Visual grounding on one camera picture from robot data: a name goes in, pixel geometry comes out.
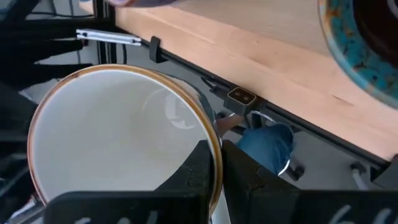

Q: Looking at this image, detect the white mug brown rim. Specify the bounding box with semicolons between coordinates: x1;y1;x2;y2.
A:
27;63;233;224

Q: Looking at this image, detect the small black camera box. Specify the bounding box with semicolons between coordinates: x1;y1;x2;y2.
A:
223;86;257;115

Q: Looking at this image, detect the silver aluminium bar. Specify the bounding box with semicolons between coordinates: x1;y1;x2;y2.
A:
76;28;142;47

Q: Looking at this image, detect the brown teal glazed mug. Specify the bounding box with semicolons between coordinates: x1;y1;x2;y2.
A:
317;0;398;110

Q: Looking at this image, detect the person's hand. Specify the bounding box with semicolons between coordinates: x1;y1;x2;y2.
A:
216;114;246;138

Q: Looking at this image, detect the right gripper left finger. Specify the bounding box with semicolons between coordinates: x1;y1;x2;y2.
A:
43;139;216;224

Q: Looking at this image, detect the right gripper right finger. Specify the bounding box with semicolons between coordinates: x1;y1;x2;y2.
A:
221;139;398;224

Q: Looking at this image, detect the black frame clamp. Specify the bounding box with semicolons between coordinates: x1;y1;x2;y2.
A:
148;35;170;64

